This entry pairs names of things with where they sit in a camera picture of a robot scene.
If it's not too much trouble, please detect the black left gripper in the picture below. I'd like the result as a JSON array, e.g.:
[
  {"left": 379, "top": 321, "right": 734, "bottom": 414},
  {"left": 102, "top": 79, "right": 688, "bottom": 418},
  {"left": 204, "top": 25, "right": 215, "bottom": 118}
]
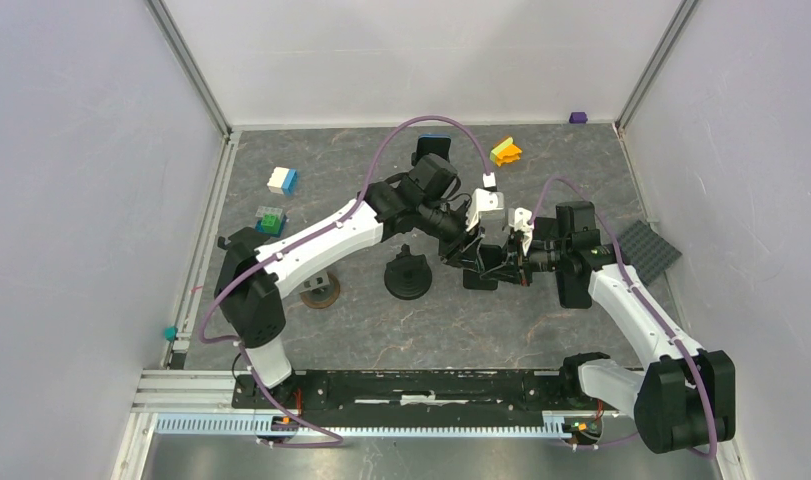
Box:
[{"left": 416, "top": 199, "right": 486, "bottom": 275}]

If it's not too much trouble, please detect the teal edged black phone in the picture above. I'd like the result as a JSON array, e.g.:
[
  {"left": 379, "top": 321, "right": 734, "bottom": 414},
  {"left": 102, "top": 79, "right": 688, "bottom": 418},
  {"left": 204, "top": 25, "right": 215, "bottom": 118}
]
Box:
[{"left": 462, "top": 244, "right": 507, "bottom": 291}]

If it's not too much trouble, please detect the blue edged black phone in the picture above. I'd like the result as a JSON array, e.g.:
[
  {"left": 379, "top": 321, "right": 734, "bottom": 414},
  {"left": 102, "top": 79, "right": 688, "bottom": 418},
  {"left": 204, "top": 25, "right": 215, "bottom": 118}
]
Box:
[{"left": 415, "top": 134, "right": 452, "bottom": 160}]

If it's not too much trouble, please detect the black round base phone stand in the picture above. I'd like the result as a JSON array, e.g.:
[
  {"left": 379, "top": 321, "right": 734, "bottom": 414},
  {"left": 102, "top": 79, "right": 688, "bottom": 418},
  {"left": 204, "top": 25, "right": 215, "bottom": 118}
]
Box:
[{"left": 410, "top": 153, "right": 441, "bottom": 176}]

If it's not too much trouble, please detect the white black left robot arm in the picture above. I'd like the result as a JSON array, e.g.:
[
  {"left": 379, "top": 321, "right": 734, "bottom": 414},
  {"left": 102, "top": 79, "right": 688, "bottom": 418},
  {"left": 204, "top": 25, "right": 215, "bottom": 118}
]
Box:
[{"left": 214, "top": 154, "right": 504, "bottom": 408}]

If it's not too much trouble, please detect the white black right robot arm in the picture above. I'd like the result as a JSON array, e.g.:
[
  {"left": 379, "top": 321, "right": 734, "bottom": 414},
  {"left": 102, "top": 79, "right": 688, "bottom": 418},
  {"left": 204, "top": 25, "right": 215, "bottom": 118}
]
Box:
[{"left": 507, "top": 201, "right": 736, "bottom": 454}]

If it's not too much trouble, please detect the black phone at bottom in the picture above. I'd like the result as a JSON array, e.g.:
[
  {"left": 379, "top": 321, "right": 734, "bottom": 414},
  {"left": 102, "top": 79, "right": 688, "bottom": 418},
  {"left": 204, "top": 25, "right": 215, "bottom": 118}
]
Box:
[{"left": 555, "top": 267, "right": 593, "bottom": 309}]

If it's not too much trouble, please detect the grey stand on brown base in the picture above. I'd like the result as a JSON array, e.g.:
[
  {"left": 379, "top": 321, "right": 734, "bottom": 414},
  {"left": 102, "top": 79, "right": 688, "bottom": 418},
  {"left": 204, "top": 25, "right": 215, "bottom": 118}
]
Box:
[{"left": 299, "top": 271, "right": 341, "bottom": 309}]

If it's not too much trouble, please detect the black folding phone stand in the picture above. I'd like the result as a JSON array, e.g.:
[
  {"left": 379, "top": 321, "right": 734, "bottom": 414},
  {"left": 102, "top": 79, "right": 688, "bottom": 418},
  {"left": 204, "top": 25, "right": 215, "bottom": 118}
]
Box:
[{"left": 217, "top": 227, "right": 270, "bottom": 252}]

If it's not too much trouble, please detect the yellow orange toy block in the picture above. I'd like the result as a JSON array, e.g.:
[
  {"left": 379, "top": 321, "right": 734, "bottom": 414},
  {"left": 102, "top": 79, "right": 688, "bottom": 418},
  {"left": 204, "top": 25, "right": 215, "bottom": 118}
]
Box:
[{"left": 490, "top": 136, "right": 522, "bottom": 167}]

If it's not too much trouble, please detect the grey lego baseplate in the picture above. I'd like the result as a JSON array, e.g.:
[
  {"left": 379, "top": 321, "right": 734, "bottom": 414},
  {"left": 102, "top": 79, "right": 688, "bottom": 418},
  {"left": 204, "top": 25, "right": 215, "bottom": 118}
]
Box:
[{"left": 618, "top": 220, "right": 682, "bottom": 286}]

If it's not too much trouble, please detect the purple toy block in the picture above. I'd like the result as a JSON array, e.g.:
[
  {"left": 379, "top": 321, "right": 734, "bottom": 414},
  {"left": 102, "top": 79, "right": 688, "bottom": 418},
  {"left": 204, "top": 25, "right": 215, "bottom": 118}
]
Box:
[{"left": 568, "top": 111, "right": 589, "bottom": 124}]

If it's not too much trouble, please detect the white blue toy block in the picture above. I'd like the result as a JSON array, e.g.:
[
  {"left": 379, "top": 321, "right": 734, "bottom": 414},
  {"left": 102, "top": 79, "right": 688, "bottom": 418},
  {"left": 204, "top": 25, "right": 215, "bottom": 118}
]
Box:
[{"left": 267, "top": 167, "right": 298, "bottom": 196}]

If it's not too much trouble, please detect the green blue toy block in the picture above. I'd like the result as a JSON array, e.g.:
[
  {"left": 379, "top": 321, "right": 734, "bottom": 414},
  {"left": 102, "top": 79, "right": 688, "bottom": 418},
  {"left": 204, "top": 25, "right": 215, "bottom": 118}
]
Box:
[{"left": 255, "top": 206, "right": 287, "bottom": 238}]

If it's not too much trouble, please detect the teal small clip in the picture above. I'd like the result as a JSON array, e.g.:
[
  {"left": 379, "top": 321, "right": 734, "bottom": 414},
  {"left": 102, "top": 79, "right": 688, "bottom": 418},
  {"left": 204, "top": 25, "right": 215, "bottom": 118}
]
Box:
[{"left": 163, "top": 326, "right": 178, "bottom": 343}]

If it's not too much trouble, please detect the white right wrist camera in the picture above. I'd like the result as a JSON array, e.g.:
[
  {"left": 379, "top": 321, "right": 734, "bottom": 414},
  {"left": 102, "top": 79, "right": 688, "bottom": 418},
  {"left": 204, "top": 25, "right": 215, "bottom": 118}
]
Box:
[{"left": 508, "top": 207, "right": 534, "bottom": 255}]

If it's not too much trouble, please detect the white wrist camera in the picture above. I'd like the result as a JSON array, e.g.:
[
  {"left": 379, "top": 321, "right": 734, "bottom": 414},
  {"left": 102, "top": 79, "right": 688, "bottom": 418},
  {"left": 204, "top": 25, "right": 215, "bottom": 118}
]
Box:
[
  {"left": 508, "top": 207, "right": 534, "bottom": 255},
  {"left": 466, "top": 173, "right": 506, "bottom": 232}
]

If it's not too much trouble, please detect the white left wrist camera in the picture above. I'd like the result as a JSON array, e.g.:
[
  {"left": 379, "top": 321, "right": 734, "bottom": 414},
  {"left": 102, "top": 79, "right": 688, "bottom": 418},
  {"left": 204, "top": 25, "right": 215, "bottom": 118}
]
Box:
[{"left": 466, "top": 173, "right": 506, "bottom": 232}]

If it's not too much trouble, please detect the light blue toothed rail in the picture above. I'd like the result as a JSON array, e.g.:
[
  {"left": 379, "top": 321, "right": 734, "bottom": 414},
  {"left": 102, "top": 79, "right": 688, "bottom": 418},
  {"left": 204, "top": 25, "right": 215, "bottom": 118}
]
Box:
[{"left": 154, "top": 411, "right": 582, "bottom": 439}]

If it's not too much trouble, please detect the aluminium frame rail left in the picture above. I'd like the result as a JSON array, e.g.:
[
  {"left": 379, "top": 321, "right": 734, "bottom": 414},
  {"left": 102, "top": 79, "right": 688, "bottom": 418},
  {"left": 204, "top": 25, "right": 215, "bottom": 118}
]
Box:
[{"left": 160, "top": 131, "right": 242, "bottom": 369}]

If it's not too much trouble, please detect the aluminium frame rail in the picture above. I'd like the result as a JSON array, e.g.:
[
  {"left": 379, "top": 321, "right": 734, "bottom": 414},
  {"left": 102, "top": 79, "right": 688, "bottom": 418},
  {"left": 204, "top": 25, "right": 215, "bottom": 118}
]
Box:
[
  {"left": 614, "top": 0, "right": 700, "bottom": 136},
  {"left": 160, "top": 131, "right": 242, "bottom": 369}
]

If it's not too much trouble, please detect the aluminium frame rail right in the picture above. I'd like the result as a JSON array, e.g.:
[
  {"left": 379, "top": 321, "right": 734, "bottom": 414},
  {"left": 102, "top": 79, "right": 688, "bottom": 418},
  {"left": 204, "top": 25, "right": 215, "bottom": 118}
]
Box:
[{"left": 614, "top": 0, "right": 700, "bottom": 136}]

